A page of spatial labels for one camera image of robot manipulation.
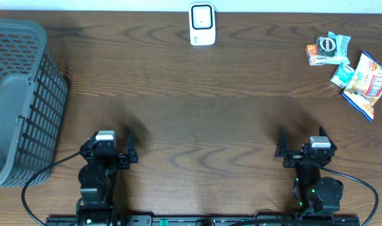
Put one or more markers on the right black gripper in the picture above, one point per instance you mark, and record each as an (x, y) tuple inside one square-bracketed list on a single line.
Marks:
[(282, 145)]

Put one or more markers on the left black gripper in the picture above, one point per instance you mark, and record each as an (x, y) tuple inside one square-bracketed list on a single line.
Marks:
[(126, 165)]

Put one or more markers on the teal tissue pack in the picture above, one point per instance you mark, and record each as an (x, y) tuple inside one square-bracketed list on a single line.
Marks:
[(342, 75)]

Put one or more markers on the orange tissue pack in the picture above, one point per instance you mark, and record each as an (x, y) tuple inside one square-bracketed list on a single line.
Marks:
[(313, 56)]

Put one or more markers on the yellow snack chip bag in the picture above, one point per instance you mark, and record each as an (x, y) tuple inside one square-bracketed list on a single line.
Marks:
[(365, 86)]

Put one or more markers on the dark green round-label packet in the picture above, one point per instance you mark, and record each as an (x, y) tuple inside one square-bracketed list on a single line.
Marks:
[(326, 46)]

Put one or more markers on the light green wipes packet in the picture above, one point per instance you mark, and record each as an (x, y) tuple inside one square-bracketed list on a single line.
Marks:
[(341, 55)]

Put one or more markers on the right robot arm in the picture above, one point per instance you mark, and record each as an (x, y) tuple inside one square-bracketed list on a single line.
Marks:
[(319, 197)]

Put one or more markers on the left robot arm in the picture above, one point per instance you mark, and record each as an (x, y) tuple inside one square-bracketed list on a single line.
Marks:
[(98, 178)]

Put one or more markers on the grey plastic mesh basket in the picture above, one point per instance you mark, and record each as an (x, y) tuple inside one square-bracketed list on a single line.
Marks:
[(33, 99)]

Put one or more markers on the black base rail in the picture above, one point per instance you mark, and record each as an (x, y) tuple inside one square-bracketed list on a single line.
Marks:
[(262, 219)]

